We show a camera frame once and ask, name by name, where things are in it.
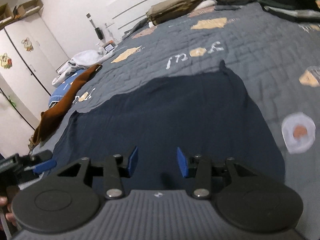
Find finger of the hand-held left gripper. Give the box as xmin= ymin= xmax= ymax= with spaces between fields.
xmin=29 ymin=150 xmax=52 ymax=164
xmin=32 ymin=160 xmax=57 ymax=175

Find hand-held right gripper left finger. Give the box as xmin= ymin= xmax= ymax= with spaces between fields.
xmin=57 ymin=146 xmax=139 ymax=200

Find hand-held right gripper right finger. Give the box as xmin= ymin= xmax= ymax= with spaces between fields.
xmin=177 ymin=147 xmax=262 ymax=200

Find navy t-shirt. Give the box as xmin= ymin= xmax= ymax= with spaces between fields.
xmin=51 ymin=59 xmax=286 ymax=195

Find folded khaki clothes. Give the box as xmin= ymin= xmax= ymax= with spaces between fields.
xmin=146 ymin=0 xmax=218 ymax=26

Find person's left hand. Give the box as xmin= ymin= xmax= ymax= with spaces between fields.
xmin=0 ymin=196 xmax=17 ymax=227

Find brown knit sweater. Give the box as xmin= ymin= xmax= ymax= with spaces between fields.
xmin=32 ymin=64 xmax=103 ymax=145

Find blue pillow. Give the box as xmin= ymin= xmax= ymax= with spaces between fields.
xmin=49 ymin=70 xmax=87 ymax=108

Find white wardrobe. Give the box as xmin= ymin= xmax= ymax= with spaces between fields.
xmin=0 ymin=12 xmax=70 ymax=120

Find bunny sticker with red flower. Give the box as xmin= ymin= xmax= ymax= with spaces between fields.
xmin=0 ymin=53 xmax=13 ymax=69

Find light grey hoodie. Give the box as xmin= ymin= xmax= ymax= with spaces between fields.
xmin=52 ymin=49 xmax=115 ymax=85

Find grey quilted bedspread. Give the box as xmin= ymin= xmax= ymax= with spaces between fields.
xmin=30 ymin=1 xmax=320 ymax=240

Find cardboard box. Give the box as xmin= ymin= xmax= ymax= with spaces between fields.
xmin=14 ymin=0 xmax=44 ymax=19
xmin=0 ymin=4 xmax=14 ymax=22

